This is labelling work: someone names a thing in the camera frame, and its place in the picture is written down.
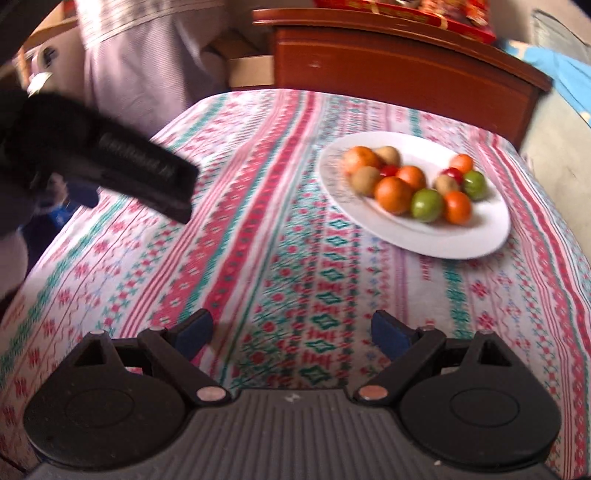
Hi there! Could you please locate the brown kiwi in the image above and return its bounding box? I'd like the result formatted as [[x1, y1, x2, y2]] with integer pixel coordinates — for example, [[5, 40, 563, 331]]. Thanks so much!
[[349, 166, 382, 197], [434, 175, 461, 197], [374, 145, 402, 167]]

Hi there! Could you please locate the checked beige curtain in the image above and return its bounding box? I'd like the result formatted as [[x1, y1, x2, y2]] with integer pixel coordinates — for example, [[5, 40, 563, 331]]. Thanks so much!
[[74, 0, 232, 139]]

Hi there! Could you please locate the cardboard box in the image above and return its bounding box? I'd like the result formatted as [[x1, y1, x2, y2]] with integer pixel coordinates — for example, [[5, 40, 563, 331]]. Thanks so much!
[[210, 34, 278, 90]]

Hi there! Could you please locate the red green patterned tablecloth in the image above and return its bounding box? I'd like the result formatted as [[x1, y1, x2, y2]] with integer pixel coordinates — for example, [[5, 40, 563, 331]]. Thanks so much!
[[0, 88, 591, 480]]

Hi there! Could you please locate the blue printed blanket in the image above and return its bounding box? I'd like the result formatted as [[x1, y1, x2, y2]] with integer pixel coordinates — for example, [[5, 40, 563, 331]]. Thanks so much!
[[503, 39, 591, 134]]

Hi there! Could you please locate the red snack gift bag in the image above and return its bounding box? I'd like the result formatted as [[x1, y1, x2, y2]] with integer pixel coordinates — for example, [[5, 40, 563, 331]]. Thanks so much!
[[314, 0, 499, 45]]

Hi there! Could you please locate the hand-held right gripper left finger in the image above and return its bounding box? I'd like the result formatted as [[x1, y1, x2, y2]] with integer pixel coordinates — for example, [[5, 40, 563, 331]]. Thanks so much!
[[69, 308, 232, 408]]

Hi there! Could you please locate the white ceramic plate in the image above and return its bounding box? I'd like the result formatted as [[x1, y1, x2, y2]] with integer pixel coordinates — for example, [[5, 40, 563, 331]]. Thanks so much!
[[318, 131, 511, 260]]

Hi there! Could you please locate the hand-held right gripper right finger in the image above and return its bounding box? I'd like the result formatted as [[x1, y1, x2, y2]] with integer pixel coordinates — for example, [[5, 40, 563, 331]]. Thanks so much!
[[353, 309, 515, 403]]

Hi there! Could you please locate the brown wooden nightstand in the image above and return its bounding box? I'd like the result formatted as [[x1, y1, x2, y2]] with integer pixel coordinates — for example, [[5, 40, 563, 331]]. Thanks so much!
[[252, 7, 553, 151]]

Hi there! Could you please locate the pale green cushion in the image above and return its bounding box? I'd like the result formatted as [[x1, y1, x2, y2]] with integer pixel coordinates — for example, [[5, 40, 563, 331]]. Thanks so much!
[[519, 9, 591, 250]]

